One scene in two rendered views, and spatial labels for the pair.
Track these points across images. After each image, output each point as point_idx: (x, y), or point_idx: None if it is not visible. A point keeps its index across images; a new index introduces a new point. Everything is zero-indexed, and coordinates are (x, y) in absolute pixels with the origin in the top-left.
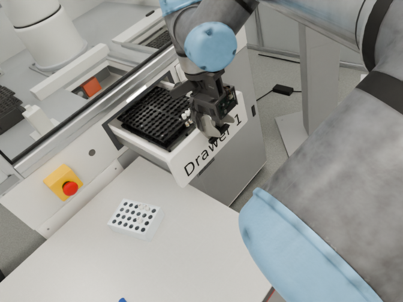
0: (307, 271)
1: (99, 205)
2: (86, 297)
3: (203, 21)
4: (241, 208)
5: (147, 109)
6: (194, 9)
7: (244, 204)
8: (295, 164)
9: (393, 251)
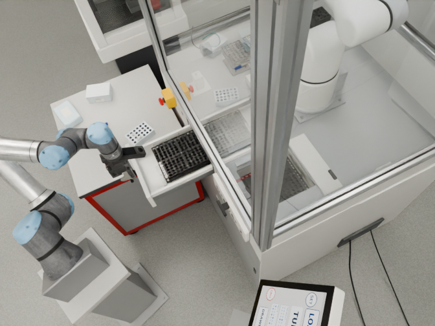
0: None
1: (167, 119)
2: (120, 110)
3: (64, 132)
4: (230, 249)
5: (201, 149)
6: (80, 134)
7: (233, 253)
8: None
9: None
